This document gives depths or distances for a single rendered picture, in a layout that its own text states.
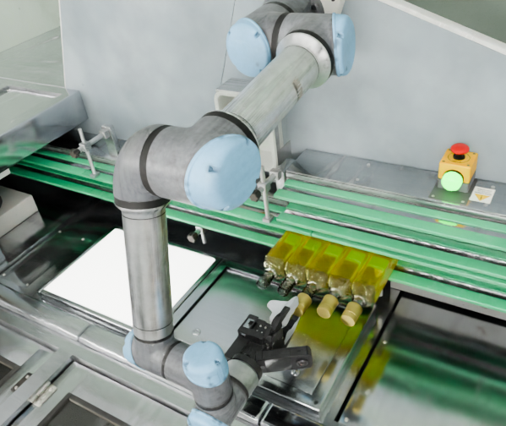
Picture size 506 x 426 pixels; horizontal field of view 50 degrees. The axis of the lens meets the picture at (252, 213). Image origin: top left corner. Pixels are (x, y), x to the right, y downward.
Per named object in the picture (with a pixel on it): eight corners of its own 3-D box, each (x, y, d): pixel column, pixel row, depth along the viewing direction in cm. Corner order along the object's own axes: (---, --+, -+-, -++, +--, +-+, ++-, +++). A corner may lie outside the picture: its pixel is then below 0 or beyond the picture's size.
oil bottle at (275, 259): (300, 230, 152) (262, 278, 138) (298, 213, 149) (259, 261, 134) (318, 234, 149) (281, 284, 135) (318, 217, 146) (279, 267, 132)
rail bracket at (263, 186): (275, 204, 150) (253, 231, 142) (269, 151, 141) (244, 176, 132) (285, 206, 149) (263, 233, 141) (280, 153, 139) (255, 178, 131)
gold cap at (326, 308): (321, 294, 126) (312, 308, 123) (334, 293, 123) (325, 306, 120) (329, 306, 127) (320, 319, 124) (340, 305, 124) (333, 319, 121)
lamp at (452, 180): (442, 184, 127) (438, 191, 125) (443, 167, 124) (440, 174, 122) (462, 188, 125) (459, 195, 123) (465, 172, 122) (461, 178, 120)
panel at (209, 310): (116, 231, 183) (39, 297, 160) (115, 223, 181) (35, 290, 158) (376, 313, 140) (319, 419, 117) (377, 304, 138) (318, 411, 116)
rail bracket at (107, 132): (125, 149, 188) (78, 182, 173) (111, 104, 178) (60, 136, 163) (135, 151, 186) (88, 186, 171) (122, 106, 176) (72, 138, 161)
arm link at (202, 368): (156, 357, 97) (170, 395, 104) (208, 379, 92) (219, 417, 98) (182, 326, 103) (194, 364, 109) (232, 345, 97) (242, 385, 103)
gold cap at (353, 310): (360, 302, 120) (352, 315, 117) (364, 314, 122) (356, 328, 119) (345, 300, 122) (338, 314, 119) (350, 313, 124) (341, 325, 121)
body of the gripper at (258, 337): (251, 310, 120) (220, 350, 112) (285, 323, 116) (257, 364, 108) (255, 334, 124) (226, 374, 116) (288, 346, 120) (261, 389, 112)
